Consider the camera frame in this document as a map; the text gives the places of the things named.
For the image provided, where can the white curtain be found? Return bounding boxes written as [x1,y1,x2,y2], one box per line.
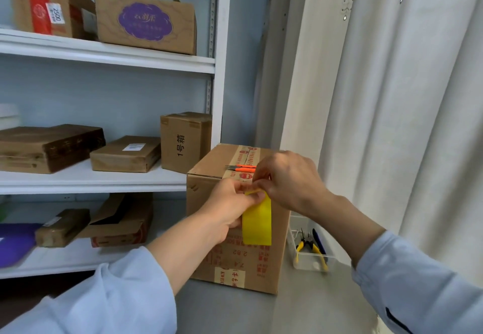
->
[255,0,483,289]

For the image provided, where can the white metal shelf unit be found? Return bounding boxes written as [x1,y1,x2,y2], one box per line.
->
[0,0,233,280]

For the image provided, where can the flat brown box white label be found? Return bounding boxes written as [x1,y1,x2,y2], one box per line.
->
[90,136,162,173]

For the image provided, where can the box with purple logo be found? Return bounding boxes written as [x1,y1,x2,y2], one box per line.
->
[93,0,198,56]

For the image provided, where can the box with red tape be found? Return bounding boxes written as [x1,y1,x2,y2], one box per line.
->
[7,0,97,40]

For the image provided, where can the dark brown flat box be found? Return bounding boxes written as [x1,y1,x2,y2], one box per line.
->
[0,124,107,175]

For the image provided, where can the white foam box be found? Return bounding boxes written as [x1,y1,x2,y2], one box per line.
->
[0,104,22,131]

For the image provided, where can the brown cardboard box red print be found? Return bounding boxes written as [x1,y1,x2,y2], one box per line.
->
[186,143,299,296]

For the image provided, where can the person's right forearm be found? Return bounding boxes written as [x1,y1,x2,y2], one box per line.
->
[315,192,483,334]

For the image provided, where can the small taped brown parcel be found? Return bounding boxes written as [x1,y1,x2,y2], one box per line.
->
[35,209,91,248]

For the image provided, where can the person's right hand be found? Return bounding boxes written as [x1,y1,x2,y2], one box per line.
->
[252,150,333,218]

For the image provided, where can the yellow tape roll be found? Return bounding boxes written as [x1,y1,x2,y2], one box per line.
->
[241,189,273,247]

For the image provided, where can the person's left forearm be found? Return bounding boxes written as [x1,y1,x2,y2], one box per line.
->
[0,211,223,334]

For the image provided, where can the person's left hand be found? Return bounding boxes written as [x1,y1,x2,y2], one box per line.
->
[198,177,266,244]

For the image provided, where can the yellow handled pliers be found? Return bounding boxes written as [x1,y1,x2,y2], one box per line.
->
[294,228,329,272]

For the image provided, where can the open cardboard box red print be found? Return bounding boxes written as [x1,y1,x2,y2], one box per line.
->
[77,193,154,248]

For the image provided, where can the orange thread snips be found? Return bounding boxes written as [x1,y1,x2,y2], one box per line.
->
[225,163,258,174]

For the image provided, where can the clear plastic container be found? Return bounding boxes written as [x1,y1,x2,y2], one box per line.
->
[287,215,339,272]

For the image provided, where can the upright small cardboard box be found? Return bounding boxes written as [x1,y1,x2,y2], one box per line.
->
[160,112,213,174]

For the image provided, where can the blue handled tool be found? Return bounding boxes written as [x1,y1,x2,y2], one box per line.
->
[312,228,328,257]

